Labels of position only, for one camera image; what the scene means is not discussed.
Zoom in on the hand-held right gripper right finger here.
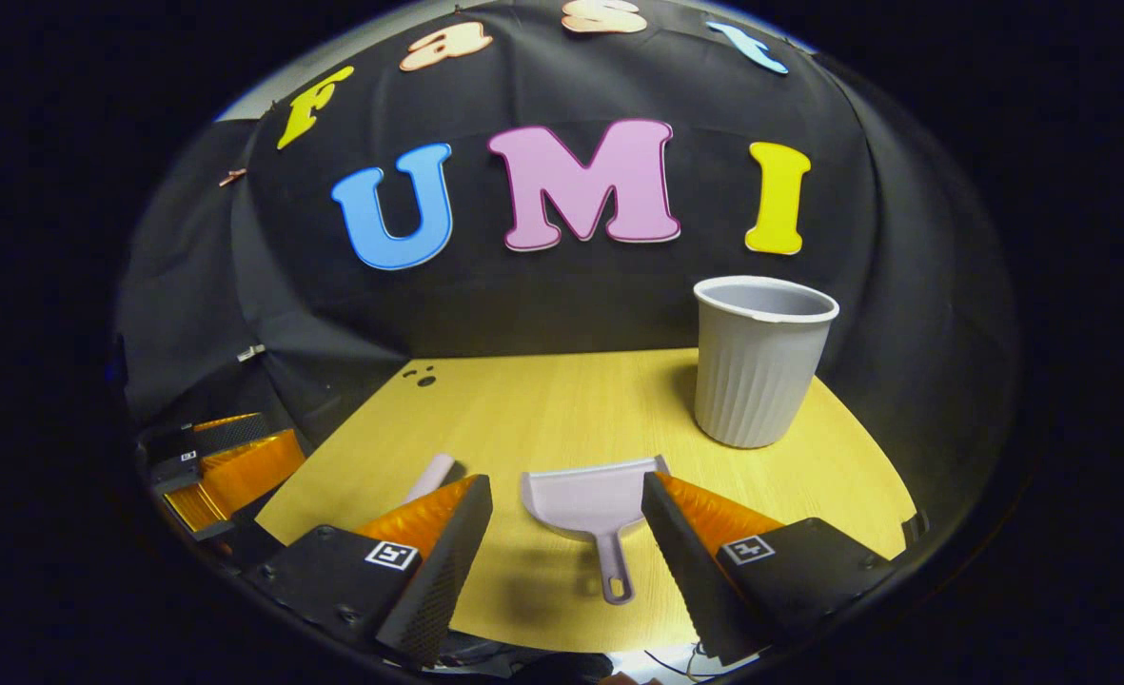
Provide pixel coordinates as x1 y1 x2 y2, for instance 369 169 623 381
641 471 897 667

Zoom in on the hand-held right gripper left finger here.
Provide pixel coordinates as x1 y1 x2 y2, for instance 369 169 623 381
238 473 494 667

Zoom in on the wooden desktop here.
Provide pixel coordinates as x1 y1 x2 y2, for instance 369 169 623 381
255 347 919 656

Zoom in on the black backdrop cloth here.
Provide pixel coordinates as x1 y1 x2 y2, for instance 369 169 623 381
114 0 1019 534

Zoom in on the light purple dustpan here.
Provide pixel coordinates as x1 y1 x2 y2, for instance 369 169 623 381
521 455 672 606

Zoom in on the grey ribbed garbage bin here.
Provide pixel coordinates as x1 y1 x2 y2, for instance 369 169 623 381
693 276 840 450

